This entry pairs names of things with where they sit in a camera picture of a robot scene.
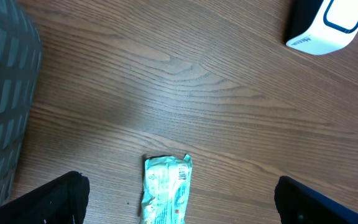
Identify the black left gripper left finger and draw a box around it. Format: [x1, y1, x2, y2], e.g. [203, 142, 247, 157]
[0, 171, 90, 224]

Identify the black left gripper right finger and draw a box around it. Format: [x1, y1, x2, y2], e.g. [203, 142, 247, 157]
[274, 176, 358, 224]

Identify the teal snack bar wrapper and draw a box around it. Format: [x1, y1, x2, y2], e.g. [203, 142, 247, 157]
[140, 154, 193, 224]

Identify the white barcode scanner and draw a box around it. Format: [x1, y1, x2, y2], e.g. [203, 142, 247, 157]
[285, 0, 358, 55]

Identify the dark grey plastic basket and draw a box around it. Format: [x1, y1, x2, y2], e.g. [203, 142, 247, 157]
[0, 0, 43, 206]

